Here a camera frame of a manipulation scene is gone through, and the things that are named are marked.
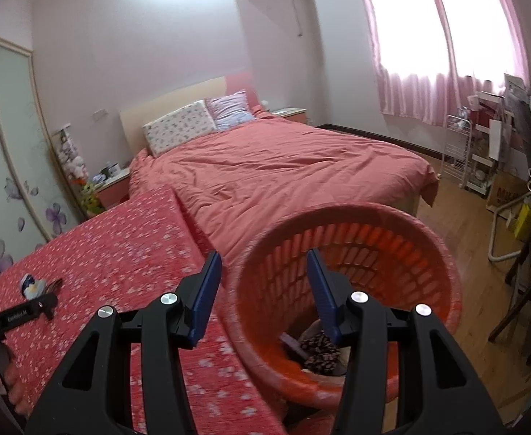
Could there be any dark red cloth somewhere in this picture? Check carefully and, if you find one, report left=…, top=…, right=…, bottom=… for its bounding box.
left=299, top=331, right=346, bottom=376

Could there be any dark blue snack bag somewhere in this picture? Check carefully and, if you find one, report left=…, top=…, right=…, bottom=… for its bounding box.
left=20, top=273, right=63, bottom=301

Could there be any person's hand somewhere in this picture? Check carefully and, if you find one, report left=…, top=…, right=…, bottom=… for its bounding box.
left=0, top=343, right=32, bottom=419

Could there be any red floral tablecloth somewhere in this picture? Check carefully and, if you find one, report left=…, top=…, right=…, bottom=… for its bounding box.
left=0, top=187, right=284, bottom=434

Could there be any green yellow plush toy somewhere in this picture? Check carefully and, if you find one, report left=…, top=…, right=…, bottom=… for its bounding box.
left=81, top=183, right=104, bottom=218

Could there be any left pink nightstand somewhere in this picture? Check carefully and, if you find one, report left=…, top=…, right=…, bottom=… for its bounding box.
left=96, top=168, right=130, bottom=210

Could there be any pink nightstand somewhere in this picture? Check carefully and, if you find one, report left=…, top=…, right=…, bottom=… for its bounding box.
left=271, top=107, right=308, bottom=124
left=96, top=168, right=130, bottom=210

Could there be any sliding wardrobe with flowers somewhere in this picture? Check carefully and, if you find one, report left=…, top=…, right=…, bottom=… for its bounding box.
left=0, top=40, right=84, bottom=274

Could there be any bed with salmon duvet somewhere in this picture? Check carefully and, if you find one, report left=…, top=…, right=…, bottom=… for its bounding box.
left=128, top=104, right=439, bottom=260

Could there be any cardboard box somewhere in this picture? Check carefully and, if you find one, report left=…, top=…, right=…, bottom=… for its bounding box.
left=486, top=171, right=528, bottom=211

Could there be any floral white pillow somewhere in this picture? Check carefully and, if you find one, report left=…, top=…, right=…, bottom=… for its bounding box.
left=143, top=100, right=216, bottom=157

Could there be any beige pink headboard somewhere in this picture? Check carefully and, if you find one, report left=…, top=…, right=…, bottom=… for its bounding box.
left=119, top=72, right=259, bottom=156

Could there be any right pink nightstand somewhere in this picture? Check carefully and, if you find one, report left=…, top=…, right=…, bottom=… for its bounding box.
left=271, top=107, right=308, bottom=124

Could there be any pink striped pillow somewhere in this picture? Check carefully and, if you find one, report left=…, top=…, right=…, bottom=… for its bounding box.
left=205, top=90, right=255, bottom=131

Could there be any cluttered desk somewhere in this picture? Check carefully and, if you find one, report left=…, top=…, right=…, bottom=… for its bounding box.
left=467, top=75, right=531, bottom=199

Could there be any pink window curtain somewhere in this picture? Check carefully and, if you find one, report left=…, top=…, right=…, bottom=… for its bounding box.
left=364, top=0, right=531, bottom=126

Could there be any white wire rack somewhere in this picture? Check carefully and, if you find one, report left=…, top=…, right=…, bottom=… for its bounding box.
left=438, top=115, right=473, bottom=189

